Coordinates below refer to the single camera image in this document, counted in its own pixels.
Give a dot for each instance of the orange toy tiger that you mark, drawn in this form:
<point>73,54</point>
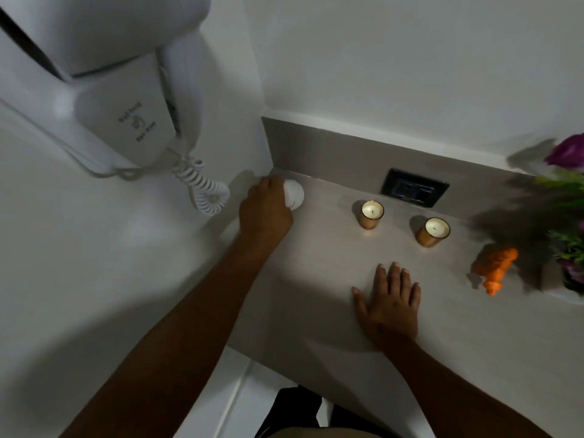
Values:
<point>495,264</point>

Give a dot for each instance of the gold candle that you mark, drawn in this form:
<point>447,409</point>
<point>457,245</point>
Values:
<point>431,234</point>
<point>370,216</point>

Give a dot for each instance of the person's black trousers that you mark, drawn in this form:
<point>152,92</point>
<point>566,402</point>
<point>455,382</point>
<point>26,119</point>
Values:
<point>292,410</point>

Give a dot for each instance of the person's left hand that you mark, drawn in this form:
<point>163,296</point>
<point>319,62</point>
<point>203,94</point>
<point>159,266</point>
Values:
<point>264,212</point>

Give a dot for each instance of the person's left forearm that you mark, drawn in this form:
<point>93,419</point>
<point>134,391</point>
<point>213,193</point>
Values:
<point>182,342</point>

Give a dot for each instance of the purple artificial flower bouquet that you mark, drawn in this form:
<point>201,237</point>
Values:
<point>570,155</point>

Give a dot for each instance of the white hair dryer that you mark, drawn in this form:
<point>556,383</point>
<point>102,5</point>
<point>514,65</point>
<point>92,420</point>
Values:
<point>114,27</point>

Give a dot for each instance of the person's right hand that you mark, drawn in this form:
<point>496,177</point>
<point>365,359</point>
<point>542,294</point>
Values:
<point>392,310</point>

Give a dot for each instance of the person's right forearm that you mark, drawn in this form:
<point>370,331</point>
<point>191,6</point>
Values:
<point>456,396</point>

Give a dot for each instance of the black wall socket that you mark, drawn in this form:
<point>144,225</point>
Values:
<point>415,189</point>

